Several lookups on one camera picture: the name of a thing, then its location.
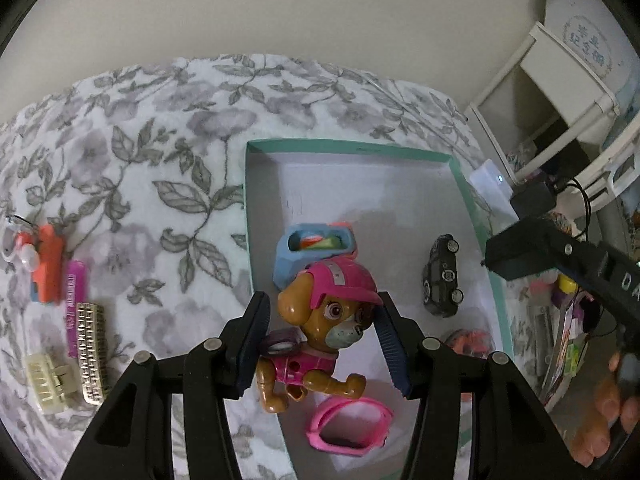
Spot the black toy car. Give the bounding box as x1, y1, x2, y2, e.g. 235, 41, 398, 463
422, 234, 464, 318

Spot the round clear bead container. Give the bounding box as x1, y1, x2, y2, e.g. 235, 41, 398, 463
445, 330, 495, 359

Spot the brown puppy toy pink helmet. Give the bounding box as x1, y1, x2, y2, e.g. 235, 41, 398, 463
256, 256, 382, 414

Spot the blue orange toy box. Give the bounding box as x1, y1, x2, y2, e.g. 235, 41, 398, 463
272, 222, 357, 290

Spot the gold patterned rectangular clip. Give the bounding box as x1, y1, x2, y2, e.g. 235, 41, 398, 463
76, 302, 108, 406

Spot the magenta rectangular lighter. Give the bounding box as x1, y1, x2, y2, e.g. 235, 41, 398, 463
65, 260, 87, 359

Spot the cream plastic hair claw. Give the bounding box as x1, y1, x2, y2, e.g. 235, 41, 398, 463
25, 353, 78, 415

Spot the orange blue toy block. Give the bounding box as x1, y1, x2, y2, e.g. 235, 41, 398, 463
30, 224, 65, 304

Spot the person's right hand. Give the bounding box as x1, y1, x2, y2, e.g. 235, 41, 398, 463
570, 352, 639, 467

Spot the black charger plug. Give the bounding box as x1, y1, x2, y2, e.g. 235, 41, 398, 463
510, 180, 556, 219

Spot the white power adapter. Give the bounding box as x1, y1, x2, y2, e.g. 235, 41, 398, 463
469, 159, 518, 223

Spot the teal cardboard box tray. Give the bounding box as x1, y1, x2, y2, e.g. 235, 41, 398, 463
244, 140, 513, 479

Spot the white shelf unit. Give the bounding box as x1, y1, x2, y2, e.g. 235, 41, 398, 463
464, 23, 620, 185

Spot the floral fleece blanket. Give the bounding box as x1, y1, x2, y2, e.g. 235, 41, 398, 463
0, 52, 501, 480

